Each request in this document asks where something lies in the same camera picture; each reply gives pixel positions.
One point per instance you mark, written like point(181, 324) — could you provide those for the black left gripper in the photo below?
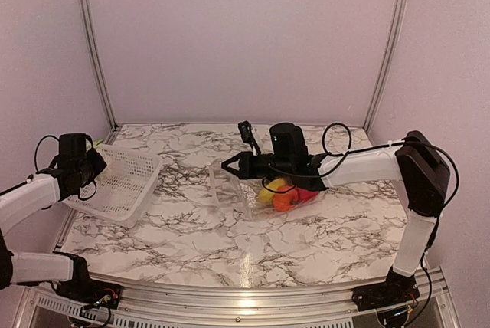
point(99, 163)

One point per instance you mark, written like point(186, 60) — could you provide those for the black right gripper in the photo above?
point(245, 171)

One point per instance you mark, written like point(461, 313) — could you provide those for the clear zip top bag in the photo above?
point(256, 198)

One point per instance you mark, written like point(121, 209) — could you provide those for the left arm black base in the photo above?
point(83, 288)

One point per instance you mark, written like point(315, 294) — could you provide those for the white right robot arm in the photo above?
point(424, 169)

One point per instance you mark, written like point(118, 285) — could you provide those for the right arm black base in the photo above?
point(395, 289)

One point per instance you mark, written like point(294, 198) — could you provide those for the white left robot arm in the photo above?
point(76, 165)

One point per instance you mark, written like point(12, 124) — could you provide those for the yellow fake lemon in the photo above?
point(267, 193)

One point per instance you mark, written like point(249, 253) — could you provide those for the orange fake carrot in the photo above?
point(285, 199)

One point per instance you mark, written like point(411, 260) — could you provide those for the red fake pepper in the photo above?
point(303, 196)

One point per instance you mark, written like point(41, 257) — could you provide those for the white perforated plastic basket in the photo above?
point(123, 191)

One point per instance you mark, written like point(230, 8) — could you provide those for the aluminium front rail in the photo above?
point(146, 304)

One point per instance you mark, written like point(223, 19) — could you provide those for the left aluminium corner post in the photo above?
point(96, 63)

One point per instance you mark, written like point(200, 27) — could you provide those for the aluminium corner post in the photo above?
point(395, 27)
point(96, 63)

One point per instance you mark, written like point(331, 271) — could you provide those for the right aluminium corner post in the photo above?
point(395, 27)

